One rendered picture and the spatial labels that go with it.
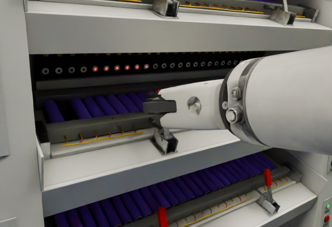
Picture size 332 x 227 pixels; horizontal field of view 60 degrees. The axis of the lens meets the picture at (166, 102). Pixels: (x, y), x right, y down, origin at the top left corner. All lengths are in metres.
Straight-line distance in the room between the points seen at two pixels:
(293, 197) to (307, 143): 0.53
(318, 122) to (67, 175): 0.28
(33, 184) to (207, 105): 0.21
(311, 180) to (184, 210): 0.35
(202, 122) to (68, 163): 0.19
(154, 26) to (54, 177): 0.22
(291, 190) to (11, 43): 0.66
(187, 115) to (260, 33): 0.27
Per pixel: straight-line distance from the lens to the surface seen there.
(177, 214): 0.57
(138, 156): 0.42
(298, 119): 0.22
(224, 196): 0.64
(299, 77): 0.23
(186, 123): 0.30
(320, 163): 0.78
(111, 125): 0.44
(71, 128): 0.42
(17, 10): 0.33
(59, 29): 0.34
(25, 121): 0.34
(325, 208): 0.86
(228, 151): 0.51
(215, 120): 0.28
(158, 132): 0.43
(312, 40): 0.67
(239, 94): 0.26
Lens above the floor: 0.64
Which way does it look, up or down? 11 degrees down
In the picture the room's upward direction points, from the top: straight up
